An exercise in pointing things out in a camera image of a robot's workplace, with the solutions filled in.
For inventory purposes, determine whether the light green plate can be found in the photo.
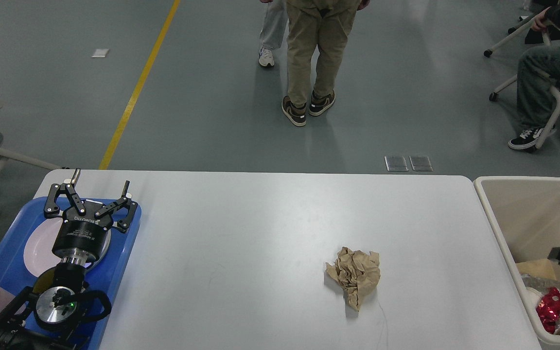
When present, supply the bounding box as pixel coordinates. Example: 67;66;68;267
85;235;111;271

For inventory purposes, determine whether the dark teal mug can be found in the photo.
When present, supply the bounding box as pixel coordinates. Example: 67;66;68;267
33;267;55;295

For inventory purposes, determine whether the white office chair right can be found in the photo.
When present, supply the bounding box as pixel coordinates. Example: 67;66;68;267
483;0;560;151

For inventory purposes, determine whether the pink plate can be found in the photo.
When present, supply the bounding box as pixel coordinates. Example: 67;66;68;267
24;218;113;275

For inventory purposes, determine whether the white plastic bin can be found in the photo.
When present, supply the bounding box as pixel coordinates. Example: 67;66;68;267
474;176;560;349

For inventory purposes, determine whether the left floor socket plate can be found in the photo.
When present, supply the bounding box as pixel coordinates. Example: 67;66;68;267
384;157;409;172

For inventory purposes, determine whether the brown paper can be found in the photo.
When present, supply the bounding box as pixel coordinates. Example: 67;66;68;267
325;247;382;312

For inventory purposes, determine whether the standing person in black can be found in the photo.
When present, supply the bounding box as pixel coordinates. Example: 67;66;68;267
258;0;288;68

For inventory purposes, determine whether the seated person in jeans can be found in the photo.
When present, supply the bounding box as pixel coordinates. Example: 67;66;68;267
507;0;560;151

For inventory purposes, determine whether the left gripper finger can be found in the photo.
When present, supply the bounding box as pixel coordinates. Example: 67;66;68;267
94;180;140;234
44;168;87;219

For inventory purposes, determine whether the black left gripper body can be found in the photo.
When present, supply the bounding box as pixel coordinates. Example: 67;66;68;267
52;215;114;266

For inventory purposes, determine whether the red snack wrapper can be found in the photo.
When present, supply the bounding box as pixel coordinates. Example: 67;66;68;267
535;287;560;334

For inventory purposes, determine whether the right floor socket plate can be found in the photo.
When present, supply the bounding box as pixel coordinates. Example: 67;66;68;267
409;157;434;172

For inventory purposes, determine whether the floor socket plate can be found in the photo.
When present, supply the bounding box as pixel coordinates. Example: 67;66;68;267
409;157;434;172
384;157;409;172

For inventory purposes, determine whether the person in khaki trousers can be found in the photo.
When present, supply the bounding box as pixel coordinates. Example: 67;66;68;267
281;0;369;127

